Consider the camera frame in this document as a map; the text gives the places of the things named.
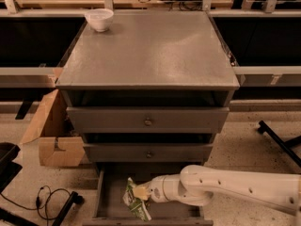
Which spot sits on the grey drawer cabinet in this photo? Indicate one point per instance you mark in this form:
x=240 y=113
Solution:
x=149 y=59

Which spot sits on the black bin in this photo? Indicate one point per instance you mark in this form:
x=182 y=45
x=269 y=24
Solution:
x=8 y=169

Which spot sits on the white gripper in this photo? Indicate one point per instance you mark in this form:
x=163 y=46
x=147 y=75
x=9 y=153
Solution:
x=157 y=186

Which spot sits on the grey middle drawer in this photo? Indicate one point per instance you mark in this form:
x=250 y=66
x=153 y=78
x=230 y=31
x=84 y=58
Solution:
x=147 y=152

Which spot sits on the grey top drawer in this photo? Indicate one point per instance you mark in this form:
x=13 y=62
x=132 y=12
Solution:
x=208 y=120

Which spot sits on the black stand leg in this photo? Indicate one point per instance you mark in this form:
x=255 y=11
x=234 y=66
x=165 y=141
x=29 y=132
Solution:
x=286 y=146

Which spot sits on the grey open bottom drawer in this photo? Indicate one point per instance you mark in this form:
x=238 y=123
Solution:
x=111 y=210

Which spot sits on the cardboard box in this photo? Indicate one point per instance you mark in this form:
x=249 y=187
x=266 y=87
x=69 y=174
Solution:
x=49 y=127

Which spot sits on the green jalapeno chip bag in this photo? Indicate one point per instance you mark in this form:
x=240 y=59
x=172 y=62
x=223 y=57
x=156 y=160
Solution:
x=136 y=206

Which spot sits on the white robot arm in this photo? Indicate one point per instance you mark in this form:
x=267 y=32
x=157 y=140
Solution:
x=195 y=185

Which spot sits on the white bowl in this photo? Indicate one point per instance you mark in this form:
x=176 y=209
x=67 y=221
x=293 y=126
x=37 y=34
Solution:
x=100 y=18

